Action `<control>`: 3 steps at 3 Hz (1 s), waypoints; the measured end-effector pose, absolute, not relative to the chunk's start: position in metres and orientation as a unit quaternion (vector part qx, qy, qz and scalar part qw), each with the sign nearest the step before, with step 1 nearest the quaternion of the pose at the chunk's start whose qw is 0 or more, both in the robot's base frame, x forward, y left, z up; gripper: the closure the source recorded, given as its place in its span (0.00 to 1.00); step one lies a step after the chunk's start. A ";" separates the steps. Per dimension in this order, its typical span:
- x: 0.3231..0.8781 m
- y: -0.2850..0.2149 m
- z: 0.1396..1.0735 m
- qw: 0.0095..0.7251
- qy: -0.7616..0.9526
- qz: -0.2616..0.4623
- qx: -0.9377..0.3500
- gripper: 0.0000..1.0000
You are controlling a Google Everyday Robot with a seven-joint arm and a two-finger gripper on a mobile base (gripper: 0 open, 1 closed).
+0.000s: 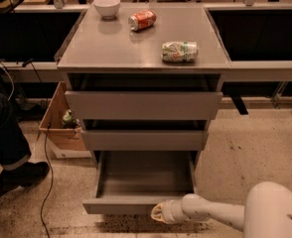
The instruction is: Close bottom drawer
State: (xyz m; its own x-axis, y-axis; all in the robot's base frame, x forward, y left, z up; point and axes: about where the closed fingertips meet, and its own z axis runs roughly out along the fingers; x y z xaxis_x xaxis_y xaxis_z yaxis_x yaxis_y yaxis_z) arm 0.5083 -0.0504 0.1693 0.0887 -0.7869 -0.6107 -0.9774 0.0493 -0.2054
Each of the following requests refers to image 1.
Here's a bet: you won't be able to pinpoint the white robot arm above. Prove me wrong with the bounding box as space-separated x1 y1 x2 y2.
151 181 292 238

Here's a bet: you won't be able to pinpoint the grey drawer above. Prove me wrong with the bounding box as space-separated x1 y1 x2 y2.
82 151 197 214
65 72 223 121
81 120 208 151

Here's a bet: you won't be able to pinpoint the black floor cable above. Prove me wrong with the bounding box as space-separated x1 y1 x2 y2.
40 122 55 238

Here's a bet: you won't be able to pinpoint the green white soda can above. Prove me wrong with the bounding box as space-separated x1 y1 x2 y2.
162 42 198 62

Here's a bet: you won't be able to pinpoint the person's leg dark trousers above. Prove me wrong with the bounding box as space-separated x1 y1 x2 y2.
0 93 31 171

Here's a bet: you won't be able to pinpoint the grey bottom drawer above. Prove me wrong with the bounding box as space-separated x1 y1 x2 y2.
82 151 197 214

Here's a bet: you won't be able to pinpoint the cardboard box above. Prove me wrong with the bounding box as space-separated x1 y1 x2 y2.
39 81 90 159

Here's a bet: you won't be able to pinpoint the white ceramic bowl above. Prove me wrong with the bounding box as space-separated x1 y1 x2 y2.
93 0 121 19

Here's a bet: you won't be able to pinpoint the grey drawer cabinet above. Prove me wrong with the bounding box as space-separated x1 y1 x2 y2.
54 2 232 171

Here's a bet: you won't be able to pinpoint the grey top drawer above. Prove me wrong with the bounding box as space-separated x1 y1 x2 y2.
65 72 223 121

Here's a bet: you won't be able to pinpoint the black shoe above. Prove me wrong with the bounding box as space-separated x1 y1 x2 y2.
0 162 50 191

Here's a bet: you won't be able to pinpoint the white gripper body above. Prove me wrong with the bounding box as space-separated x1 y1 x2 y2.
161 199 186 224

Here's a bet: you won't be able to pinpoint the green bottle in box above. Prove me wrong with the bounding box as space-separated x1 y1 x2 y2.
62 109 77 129

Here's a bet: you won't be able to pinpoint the orange soda can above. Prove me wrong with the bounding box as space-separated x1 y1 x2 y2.
128 10 157 32

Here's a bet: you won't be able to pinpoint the grey middle drawer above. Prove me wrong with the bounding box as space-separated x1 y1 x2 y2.
81 120 208 151

